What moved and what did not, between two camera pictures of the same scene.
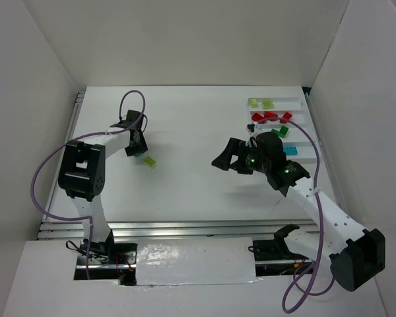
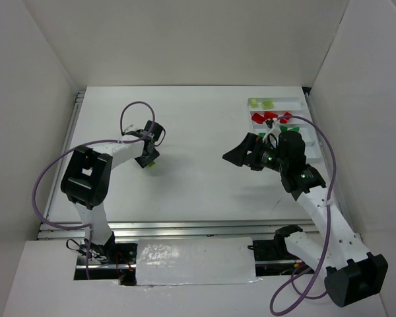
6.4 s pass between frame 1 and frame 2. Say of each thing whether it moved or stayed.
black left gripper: moved
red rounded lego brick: stayed
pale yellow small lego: stayed
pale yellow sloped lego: stayed
